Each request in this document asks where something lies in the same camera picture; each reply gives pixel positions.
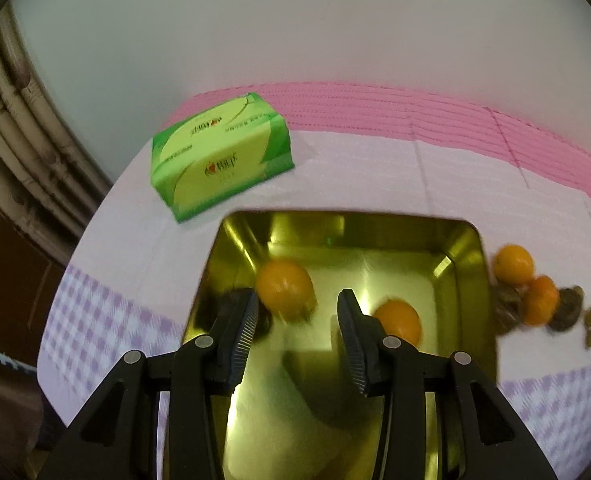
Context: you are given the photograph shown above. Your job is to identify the dark brown passion fruit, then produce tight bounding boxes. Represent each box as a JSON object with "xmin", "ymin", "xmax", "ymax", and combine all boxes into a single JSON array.
[
  {"xmin": 493, "ymin": 284, "xmax": 523, "ymax": 336},
  {"xmin": 547, "ymin": 286, "xmax": 584, "ymax": 333}
]

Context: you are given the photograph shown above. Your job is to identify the yellow orange mandarin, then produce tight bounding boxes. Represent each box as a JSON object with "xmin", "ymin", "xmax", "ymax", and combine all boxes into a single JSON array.
[{"xmin": 255, "ymin": 259, "xmax": 316, "ymax": 322}]

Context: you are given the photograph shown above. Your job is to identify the pink purple checked tablecloth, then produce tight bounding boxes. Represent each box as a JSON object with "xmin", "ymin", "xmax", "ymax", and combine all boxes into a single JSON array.
[{"xmin": 37, "ymin": 84, "xmax": 591, "ymax": 479}]

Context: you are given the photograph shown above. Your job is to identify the red gold toffee tin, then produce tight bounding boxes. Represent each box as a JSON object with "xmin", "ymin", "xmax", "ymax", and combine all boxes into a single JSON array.
[{"xmin": 184, "ymin": 210, "xmax": 497, "ymax": 479}]

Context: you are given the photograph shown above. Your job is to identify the green tissue pack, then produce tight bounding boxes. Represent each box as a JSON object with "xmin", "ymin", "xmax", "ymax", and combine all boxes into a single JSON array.
[{"xmin": 150, "ymin": 92, "xmax": 294, "ymax": 222}]

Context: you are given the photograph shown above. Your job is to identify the beige patterned curtain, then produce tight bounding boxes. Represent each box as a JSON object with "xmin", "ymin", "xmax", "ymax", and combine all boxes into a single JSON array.
[{"xmin": 0, "ymin": 6, "xmax": 111, "ymax": 264}]

